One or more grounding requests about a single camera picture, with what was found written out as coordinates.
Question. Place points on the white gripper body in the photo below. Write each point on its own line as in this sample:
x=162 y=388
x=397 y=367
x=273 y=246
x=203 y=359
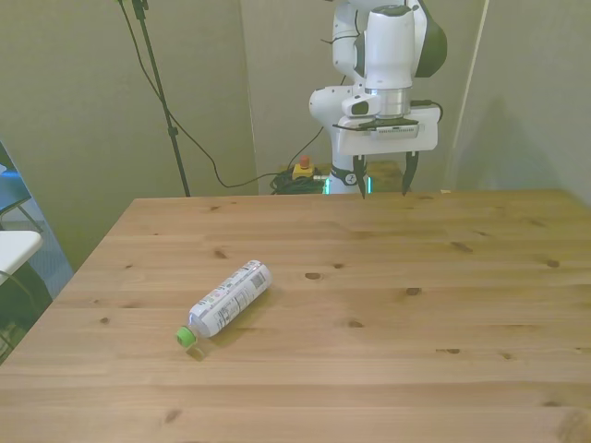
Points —
x=427 y=134

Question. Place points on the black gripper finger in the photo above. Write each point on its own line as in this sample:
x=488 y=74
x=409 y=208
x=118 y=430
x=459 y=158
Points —
x=409 y=171
x=359 y=177

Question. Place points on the plastic water bottle green cap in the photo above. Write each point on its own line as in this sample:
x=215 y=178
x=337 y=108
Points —
x=231 y=295

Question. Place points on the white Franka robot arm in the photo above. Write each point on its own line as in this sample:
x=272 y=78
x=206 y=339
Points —
x=388 y=46

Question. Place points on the yellow emergency stop button box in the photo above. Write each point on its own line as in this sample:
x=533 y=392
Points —
x=302 y=171

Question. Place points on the dark chair with metal legs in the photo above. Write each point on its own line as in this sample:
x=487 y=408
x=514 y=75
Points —
x=11 y=184

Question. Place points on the white folding table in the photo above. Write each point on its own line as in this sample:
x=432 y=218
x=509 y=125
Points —
x=16 y=249

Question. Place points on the wooden robot pedestal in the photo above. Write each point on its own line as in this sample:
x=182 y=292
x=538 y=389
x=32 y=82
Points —
x=385 y=177

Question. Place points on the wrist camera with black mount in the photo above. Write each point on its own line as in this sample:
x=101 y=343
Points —
x=394 y=128

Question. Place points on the black tripod camera stand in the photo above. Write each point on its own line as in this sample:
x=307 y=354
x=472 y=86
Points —
x=159 y=87

